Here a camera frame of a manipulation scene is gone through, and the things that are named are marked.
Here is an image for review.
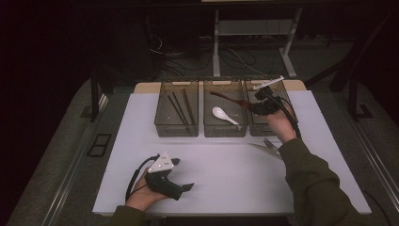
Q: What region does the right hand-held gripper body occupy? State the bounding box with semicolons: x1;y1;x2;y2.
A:
248;74;286;117

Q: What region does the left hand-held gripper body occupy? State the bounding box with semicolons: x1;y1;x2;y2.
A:
144;151;184;202

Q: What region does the brown wooden spoon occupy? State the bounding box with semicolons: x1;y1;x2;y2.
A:
209;89;252;110

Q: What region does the clear plastic bin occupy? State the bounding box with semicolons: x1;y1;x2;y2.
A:
202;78;249;138
244;76;299;137
153;78;200;138

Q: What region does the white ceramic spoon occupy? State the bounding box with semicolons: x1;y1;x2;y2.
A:
212;106;241;126

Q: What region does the black chopstick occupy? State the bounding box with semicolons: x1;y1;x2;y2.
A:
167;94;186;126
172;92;190;125

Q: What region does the brown chopstick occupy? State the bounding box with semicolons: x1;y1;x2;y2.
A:
182;88;197;125

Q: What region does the person's left hand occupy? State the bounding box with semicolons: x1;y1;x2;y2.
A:
125;176;168;212

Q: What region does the metal fork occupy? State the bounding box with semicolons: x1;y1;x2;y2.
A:
263;137;279;151

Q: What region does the black metal stand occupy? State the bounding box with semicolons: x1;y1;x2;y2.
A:
328;8;398;122
88;67;109;123

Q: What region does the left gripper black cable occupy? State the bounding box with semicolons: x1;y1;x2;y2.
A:
124;153;160;202

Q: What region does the tangle of floor cables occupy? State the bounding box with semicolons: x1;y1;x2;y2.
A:
145;34;271;78

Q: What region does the white metal desk frame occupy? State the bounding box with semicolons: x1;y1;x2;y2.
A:
212;8;304;79

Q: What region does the metal floor rail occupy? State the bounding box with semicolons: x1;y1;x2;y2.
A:
340;100;399;205
40;93;111;226

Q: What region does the black floor cable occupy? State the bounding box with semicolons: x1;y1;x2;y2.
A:
360;187;394;226

